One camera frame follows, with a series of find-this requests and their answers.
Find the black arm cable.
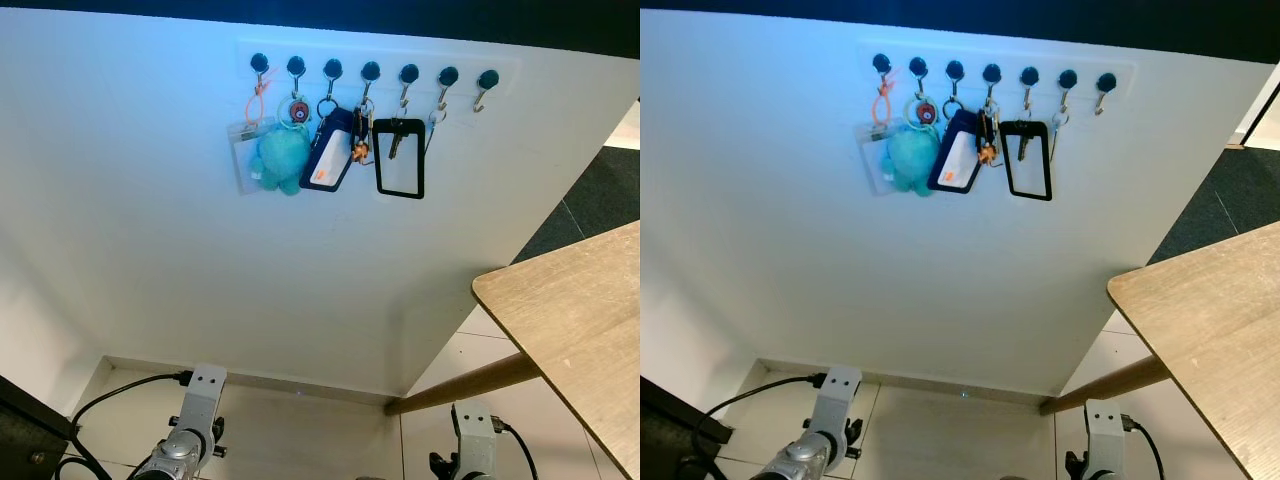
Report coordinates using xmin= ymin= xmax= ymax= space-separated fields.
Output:
xmin=698 ymin=372 xmax=829 ymax=480
xmin=55 ymin=371 xmax=194 ymax=480
xmin=1124 ymin=415 xmax=1167 ymax=480
xmin=496 ymin=419 xmax=542 ymax=480

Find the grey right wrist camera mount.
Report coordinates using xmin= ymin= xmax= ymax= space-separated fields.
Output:
xmin=1084 ymin=399 xmax=1127 ymax=480
xmin=451 ymin=401 xmax=499 ymax=480

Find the teal plush keychain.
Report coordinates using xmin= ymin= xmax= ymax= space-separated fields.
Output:
xmin=250 ymin=124 xmax=313 ymax=197
xmin=885 ymin=125 xmax=942 ymax=197

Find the navy card holder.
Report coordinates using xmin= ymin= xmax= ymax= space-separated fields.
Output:
xmin=299 ymin=107 xmax=359 ymax=194
xmin=927 ymin=110 xmax=986 ymax=195

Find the clear plastic badge holder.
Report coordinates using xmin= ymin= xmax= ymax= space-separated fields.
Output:
xmin=228 ymin=118 xmax=277 ymax=194
xmin=855 ymin=120 xmax=901 ymax=196

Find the orange strap loop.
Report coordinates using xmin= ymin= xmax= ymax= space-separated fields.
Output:
xmin=245 ymin=80 xmax=274 ymax=127
xmin=870 ymin=82 xmax=897 ymax=128

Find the key bunch with orange figure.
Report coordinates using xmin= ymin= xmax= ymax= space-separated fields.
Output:
xmin=978 ymin=100 xmax=1002 ymax=168
xmin=350 ymin=98 xmax=377 ymax=167

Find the wooden table leg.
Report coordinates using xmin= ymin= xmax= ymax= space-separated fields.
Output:
xmin=385 ymin=352 xmax=543 ymax=417
xmin=1038 ymin=356 xmax=1173 ymax=417

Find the white hook rail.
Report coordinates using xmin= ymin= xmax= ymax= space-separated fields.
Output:
xmin=238 ymin=40 xmax=521 ymax=103
xmin=860 ymin=41 xmax=1138 ymax=105

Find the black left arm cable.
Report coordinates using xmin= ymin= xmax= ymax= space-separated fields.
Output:
xmin=55 ymin=371 xmax=194 ymax=480
xmin=698 ymin=372 xmax=829 ymax=480

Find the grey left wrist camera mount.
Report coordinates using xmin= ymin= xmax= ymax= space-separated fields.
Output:
xmin=814 ymin=364 xmax=864 ymax=441
xmin=180 ymin=364 xmax=229 ymax=433

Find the black case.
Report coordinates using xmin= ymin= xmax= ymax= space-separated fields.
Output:
xmin=0 ymin=374 xmax=77 ymax=480
xmin=640 ymin=375 xmax=723 ymax=480

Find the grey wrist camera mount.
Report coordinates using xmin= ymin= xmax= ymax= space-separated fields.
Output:
xmin=180 ymin=364 xmax=229 ymax=433
xmin=1084 ymin=399 xmax=1127 ymax=480
xmin=451 ymin=401 xmax=499 ymax=480
xmin=814 ymin=364 xmax=864 ymax=441

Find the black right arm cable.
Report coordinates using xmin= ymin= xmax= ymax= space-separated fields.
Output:
xmin=1124 ymin=415 xmax=1167 ymax=480
xmin=496 ymin=419 xmax=542 ymax=480

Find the black frame badge holder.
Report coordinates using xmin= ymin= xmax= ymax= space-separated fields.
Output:
xmin=1000 ymin=120 xmax=1054 ymax=202
xmin=373 ymin=118 xmax=427 ymax=200

